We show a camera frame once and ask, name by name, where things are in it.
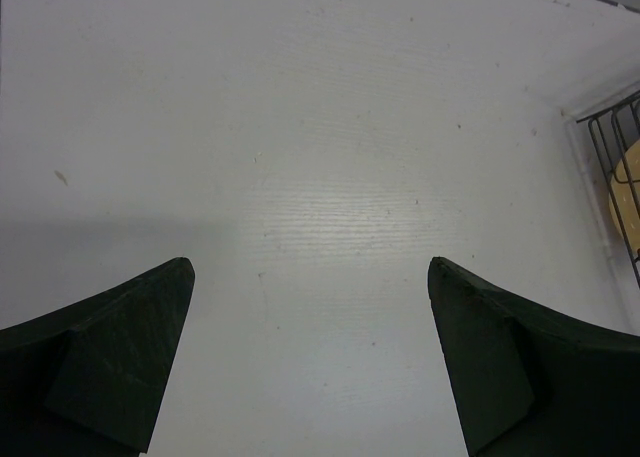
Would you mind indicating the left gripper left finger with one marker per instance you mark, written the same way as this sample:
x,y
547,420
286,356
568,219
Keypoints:
x,y
89,379

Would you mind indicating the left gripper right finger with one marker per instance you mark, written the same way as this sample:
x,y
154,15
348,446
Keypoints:
x,y
528,380

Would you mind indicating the yellow plastic plate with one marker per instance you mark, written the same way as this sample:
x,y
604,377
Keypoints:
x,y
624,197

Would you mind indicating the metal wire dish rack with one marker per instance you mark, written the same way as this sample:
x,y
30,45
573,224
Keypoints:
x,y
613,132

